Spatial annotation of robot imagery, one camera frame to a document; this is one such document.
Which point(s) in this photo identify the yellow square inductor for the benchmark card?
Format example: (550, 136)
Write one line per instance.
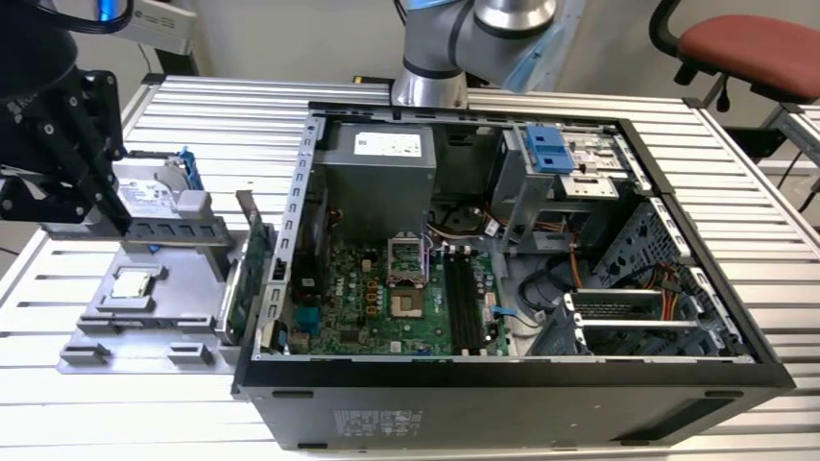
(370, 286)
(370, 298)
(370, 310)

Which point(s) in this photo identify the RAM memory stick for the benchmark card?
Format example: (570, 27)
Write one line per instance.
(173, 228)
(146, 327)

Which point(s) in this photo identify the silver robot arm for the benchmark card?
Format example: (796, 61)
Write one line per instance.
(505, 38)

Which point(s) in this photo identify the red office chair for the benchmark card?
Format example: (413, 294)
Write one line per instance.
(749, 48)

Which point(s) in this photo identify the blue plastic drive bracket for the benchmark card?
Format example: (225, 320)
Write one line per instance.
(546, 149)

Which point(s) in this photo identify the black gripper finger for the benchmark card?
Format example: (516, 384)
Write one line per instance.
(96, 182)
(102, 120)

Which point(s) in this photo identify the green graphics card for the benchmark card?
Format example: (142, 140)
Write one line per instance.
(249, 288)

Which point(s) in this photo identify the grey metal disk bay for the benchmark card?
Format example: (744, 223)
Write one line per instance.
(614, 307)

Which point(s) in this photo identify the black open PC case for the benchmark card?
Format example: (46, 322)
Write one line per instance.
(512, 413)

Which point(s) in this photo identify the green motherboard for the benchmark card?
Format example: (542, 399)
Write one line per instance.
(358, 336)

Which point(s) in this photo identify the grey parts rack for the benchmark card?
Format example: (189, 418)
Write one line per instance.
(178, 278)

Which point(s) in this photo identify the teal chip heatsink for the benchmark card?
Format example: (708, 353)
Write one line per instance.
(306, 321)

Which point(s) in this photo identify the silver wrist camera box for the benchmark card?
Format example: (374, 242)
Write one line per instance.
(160, 24)

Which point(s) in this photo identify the hard disk in blue carrier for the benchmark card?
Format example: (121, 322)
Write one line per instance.
(146, 192)

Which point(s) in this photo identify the grey power supply unit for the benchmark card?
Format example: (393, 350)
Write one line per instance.
(377, 192)

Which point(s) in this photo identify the white four-pin power socket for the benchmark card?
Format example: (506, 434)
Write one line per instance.
(366, 264)

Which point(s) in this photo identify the black vertical post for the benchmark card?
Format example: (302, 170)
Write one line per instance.
(178, 62)

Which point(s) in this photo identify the CPU socket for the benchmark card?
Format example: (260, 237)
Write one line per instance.
(409, 302)

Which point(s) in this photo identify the aluminium frame side table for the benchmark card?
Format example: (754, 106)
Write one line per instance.
(794, 120)

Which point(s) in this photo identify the metal drive cage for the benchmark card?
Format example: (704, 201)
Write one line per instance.
(589, 187)

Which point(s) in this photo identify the black yellow plug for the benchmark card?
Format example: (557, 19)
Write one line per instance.
(358, 79)

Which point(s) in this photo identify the silver CPU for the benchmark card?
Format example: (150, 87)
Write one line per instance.
(130, 286)

